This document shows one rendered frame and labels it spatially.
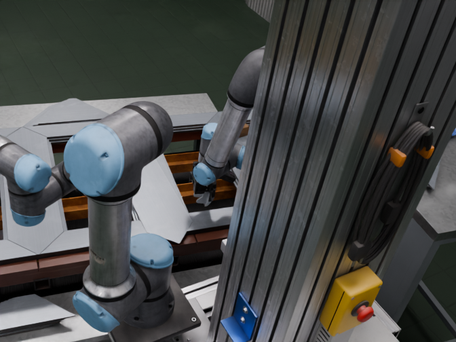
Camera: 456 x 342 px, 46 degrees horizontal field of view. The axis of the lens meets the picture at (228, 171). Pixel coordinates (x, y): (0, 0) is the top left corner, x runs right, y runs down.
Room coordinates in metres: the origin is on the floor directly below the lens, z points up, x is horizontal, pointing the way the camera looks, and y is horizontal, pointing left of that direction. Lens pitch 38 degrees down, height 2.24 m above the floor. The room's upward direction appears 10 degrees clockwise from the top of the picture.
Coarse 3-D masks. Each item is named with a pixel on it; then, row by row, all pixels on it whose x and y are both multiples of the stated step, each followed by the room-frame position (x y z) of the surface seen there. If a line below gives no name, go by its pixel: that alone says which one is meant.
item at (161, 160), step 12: (180, 132) 2.03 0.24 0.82; (48, 144) 1.76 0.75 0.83; (168, 168) 1.74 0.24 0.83; (0, 180) 1.50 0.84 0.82; (60, 204) 1.43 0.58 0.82; (132, 204) 1.49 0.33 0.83; (132, 216) 1.44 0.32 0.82; (216, 228) 1.44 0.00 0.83; (228, 228) 1.46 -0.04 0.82; (60, 252) 1.20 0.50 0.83; (72, 252) 1.21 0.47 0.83; (0, 264) 1.11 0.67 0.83
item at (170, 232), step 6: (192, 222) 1.44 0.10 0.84; (162, 228) 1.38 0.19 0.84; (168, 228) 1.39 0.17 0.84; (174, 228) 1.39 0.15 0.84; (180, 228) 1.40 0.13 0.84; (186, 228) 1.40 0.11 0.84; (156, 234) 1.35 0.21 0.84; (162, 234) 1.35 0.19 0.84; (168, 234) 1.36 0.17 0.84; (174, 234) 1.36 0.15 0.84; (180, 234) 1.37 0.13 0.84
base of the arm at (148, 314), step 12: (168, 288) 0.89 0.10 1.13; (156, 300) 0.85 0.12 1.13; (168, 300) 0.89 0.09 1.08; (132, 312) 0.84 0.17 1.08; (144, 312) 0.83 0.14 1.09; (156, 312) 0.84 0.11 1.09; (168, 312) 0.87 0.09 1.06; (132, 324) 0.82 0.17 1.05; (144, 324) 0.82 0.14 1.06; (156, 324) 0.84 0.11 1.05
